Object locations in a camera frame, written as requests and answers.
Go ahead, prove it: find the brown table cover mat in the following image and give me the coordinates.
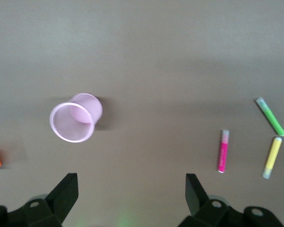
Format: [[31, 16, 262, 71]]
[[0, 0, 284, 227]]

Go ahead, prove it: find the pink marker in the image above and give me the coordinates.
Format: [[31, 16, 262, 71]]
[[217, 129, 230, 174]]

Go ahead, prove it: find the pink mesh cup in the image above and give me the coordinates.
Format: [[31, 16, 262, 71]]
[[49, 92, 103, 143]]

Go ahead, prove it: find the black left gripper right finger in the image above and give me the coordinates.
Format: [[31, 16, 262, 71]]
[[177, 174, 284, 227]]

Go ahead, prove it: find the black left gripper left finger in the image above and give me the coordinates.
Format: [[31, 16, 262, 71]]
[[0, 173, 79, 227]]

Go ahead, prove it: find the green marker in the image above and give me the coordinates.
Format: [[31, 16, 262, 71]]
[[255, 97, 284, 137]]

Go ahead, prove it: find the yellow marker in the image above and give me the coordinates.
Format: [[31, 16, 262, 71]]
[[262, 137, 283, 179]]

